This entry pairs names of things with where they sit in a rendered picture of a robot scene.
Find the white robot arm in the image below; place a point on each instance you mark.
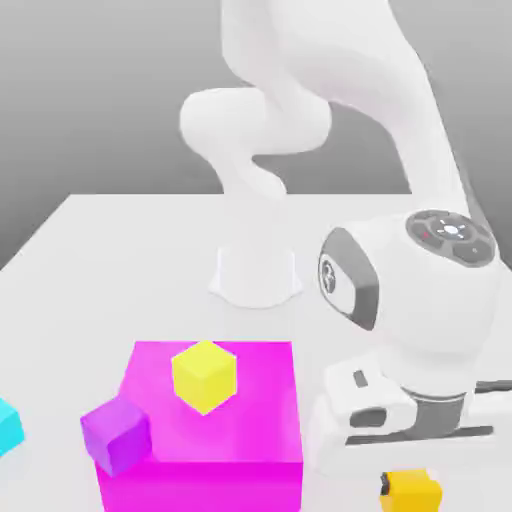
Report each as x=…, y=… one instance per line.
x=432, y=312

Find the large magenta box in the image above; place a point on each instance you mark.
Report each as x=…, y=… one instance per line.
x=240, y=448

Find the small purple cube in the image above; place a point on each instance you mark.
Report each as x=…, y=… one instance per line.
x=116, y=436

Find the small orange cube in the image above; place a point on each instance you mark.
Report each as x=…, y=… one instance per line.
x=414, y=494

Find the small yellow cube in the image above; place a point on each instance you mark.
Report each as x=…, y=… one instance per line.
x=204, y=378

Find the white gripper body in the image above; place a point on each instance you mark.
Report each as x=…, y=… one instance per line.
x=400, y=454

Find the small cyan cube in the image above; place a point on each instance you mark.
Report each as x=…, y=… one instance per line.
x=8, y=428

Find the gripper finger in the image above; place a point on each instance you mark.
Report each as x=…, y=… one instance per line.
x=385, y=484

